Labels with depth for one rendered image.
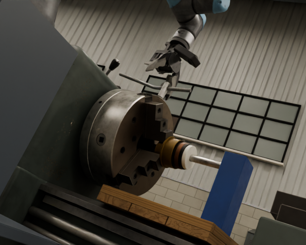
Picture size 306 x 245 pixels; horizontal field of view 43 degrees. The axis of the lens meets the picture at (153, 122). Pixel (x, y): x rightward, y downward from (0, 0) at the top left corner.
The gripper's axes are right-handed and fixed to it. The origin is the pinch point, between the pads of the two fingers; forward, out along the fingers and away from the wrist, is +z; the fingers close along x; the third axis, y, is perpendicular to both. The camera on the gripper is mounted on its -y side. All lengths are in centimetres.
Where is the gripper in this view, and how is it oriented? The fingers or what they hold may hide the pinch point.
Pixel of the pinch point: (158, 86)
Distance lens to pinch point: 133.2
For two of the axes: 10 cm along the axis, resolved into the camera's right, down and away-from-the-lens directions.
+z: -4.8, 7.9, -3.9
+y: -7.5, -1.3, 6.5
